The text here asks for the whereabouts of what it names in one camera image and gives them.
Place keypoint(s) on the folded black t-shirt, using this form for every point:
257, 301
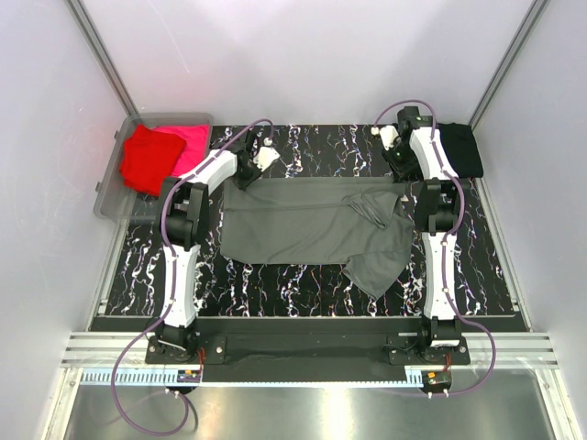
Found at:
461, 149

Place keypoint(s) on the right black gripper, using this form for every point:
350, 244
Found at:
404, 170

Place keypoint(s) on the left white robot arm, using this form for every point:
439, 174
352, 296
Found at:
184, 219

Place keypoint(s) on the slotted cable duct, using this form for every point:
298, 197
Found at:
141, 377

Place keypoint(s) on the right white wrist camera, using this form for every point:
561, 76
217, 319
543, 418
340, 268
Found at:
388, 134

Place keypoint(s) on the clear plastic bin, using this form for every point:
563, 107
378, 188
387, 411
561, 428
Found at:
114, 200

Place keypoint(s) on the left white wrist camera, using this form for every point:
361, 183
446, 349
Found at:
266, 155

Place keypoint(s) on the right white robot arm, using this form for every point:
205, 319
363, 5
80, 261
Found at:
413, 150

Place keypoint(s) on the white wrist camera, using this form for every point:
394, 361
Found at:
388, 134
266, 155

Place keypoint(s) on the pink t-shirt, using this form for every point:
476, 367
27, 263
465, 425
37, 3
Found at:
196, 145

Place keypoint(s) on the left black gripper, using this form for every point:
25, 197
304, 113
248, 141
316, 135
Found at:
245, 177

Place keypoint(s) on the grey t-shirt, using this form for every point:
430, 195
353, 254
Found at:
358, 223

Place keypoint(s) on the red t-shirt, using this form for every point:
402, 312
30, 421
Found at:
148, 158

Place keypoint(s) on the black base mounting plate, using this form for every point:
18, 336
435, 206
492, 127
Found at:
264, 359

